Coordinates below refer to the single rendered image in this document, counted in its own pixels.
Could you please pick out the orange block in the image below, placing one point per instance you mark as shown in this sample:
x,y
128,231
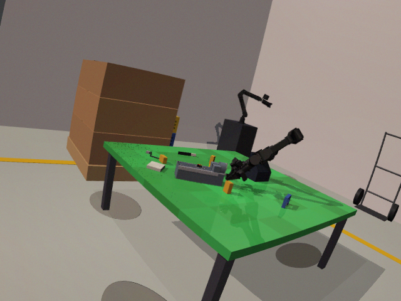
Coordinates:
x,y
163,159
212,159
228,187

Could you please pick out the beige flat rectangular block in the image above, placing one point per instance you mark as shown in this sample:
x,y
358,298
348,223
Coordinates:
x,y
155,166

